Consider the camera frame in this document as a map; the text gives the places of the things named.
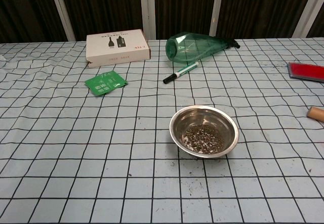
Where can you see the wooden brush handle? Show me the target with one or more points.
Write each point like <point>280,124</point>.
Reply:
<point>316,113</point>

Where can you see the stainless steel bowl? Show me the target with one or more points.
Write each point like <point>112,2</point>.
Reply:
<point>225,123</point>

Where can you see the white green marker pen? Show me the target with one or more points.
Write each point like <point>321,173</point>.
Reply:
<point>181,72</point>

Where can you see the crushed seed grain mixture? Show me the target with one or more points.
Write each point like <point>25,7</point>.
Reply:
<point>205,139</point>

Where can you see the green foil sachet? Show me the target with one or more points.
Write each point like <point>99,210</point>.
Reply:
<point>106,82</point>

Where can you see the transparent green spray bottle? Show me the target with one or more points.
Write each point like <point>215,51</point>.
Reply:
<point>192,48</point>

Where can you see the white cardboard product box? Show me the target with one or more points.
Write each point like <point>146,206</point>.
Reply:
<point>114,47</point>

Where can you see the white black checkered tablecloth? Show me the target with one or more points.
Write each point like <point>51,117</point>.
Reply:
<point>76,138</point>

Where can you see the red ink pad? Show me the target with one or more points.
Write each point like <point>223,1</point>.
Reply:
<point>307,71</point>

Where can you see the white upright frame post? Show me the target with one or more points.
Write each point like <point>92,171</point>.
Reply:
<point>147,9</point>

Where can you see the white slanted frame post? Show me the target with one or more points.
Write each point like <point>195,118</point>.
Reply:
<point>217,9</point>
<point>62,11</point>
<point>308,9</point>

